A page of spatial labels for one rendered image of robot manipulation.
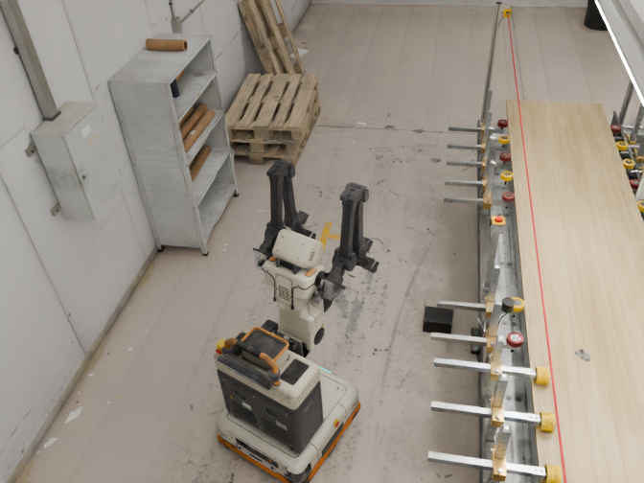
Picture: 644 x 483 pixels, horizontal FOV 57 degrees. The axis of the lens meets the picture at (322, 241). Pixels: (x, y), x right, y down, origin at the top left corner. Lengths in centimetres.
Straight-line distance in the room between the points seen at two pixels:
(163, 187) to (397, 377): 227
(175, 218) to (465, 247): 238
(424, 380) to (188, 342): 168
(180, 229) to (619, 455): 352
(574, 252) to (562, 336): 69
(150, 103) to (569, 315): 301
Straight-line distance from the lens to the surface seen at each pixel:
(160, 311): 471
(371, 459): 374
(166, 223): 501
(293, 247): 293
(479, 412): 280
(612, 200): 427
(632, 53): 243
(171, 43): 475
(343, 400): 362
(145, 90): 437
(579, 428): 293
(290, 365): 311
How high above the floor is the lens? 323
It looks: 40 degrees down
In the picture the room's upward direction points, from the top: 4 degrees counter-clockwise
